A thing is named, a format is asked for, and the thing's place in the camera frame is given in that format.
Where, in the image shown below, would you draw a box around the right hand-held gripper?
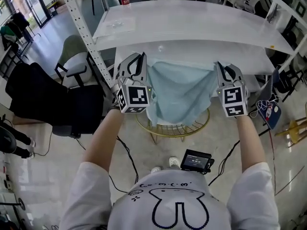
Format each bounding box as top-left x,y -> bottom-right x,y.
216,61 -> 249,117

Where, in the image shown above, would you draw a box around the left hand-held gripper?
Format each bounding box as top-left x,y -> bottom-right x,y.
116,52 -> 153,114

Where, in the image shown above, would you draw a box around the light blue clothes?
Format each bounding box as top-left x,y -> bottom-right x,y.
146,57 -> 220,127

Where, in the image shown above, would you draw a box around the gold wire basket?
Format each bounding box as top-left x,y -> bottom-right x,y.
135,106 -> 211,145

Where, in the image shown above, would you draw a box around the person's left forearm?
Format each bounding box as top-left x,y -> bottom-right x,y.
81,108 -> 126,175

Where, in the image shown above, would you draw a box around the person's right forearm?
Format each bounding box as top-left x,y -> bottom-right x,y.
236,115 -> 268,175

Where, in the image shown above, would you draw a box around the black office chair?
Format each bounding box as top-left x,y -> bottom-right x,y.
5,61 -> 105,138

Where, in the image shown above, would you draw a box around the grey armchair black arms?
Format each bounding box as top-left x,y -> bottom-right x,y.
54,34 -> 106,97

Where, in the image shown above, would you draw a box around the blue flat board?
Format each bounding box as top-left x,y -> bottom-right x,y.
258,99 -> 283,130

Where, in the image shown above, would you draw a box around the white metal shelf rack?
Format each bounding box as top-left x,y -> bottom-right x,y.
61,0 -> 307,105

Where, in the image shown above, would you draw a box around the yellow wooden stool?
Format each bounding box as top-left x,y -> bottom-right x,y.
274,117 -> 307,148

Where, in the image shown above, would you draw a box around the black screen device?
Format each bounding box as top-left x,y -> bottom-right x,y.
180,149 -> 215,175

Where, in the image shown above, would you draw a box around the person's white right shoe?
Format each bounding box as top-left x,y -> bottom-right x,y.
168,156 -> 181,169

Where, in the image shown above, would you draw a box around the wooden step platform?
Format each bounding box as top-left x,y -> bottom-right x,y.
12,115 -> 54,127

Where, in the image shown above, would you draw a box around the black metal garment rack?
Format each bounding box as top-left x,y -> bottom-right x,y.
0,8 -> 42,58

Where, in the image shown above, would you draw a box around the person's white printed shirt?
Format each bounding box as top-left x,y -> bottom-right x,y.
59,161 -> 281,230

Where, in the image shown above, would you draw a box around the bundle of white cables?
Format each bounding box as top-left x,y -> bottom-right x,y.
250,99 -> 280,118

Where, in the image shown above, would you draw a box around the black frame stool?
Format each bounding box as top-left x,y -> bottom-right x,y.
258,63 -> 307,138

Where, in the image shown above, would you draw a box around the black floor cable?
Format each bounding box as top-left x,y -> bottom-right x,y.
109,135 -> 140,194

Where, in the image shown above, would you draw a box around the red floor cable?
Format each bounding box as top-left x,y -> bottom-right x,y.
268,129 -> 278,196

